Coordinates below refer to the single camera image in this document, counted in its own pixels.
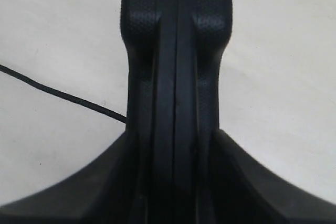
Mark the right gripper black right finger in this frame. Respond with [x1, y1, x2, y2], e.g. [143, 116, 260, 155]
[208, 130, 335, 223]

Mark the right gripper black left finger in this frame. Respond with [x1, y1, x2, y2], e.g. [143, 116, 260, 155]
[1, 133, 139, 223]

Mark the black braided rope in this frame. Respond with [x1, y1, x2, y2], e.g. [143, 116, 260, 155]
[0, 64, 127, 124]

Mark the black plastic carrying case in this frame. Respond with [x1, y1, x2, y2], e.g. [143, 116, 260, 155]
[120, 0, 233, 223]

